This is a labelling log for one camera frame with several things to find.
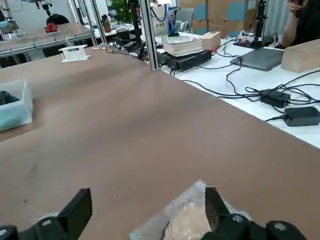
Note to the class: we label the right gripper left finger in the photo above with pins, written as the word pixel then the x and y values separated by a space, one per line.
pixel 72 215

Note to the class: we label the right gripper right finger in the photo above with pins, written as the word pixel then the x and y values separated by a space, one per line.
pixel 217 212

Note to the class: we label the dark grey cloth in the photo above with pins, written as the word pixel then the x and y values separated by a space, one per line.
pixel 7 97

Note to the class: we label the translucent plastic box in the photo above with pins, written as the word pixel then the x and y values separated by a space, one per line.
pixel 22 107

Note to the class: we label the white test tube rack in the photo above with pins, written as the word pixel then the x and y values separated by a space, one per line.
pixel 73 53

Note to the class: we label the cardboard box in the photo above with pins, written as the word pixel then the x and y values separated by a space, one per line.
pixel 211 40

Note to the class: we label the black power adapter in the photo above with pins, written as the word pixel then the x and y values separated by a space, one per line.
pixel 273 97
pixel 302 116

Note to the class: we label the black electronics unit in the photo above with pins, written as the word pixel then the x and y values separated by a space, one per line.
pixel 190 61

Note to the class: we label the grey laptop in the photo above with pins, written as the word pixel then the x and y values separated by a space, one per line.
pixel 260 60

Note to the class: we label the stack of books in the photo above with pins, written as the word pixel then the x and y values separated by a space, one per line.
pixel 182 45

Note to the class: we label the wooden block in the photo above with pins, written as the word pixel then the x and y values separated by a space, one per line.
pixel 302 57

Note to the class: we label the red object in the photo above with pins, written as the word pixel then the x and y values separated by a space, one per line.
pixel 51 28

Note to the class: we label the black monitor stand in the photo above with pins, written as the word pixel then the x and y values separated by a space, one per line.
pixel 260 25

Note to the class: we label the brown bottle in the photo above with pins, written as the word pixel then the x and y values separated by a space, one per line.
pixel 107 25

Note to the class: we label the grey office chair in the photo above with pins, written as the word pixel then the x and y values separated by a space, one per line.
pixel 185 20

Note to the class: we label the blue plastic bottle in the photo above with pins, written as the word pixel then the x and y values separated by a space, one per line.
pixel 171 21

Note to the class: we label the stacked cardboard cartons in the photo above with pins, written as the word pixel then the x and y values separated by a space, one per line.
pixel 220 15

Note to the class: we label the white paper bag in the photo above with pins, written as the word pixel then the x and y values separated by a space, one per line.
pixel 160 20

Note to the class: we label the person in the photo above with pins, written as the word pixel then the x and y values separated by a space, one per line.
pixel 307 25

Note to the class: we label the green plant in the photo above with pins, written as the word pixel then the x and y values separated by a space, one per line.
pixel 121 10

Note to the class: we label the aluminium frame post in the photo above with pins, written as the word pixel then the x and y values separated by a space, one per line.
pixel 150 32

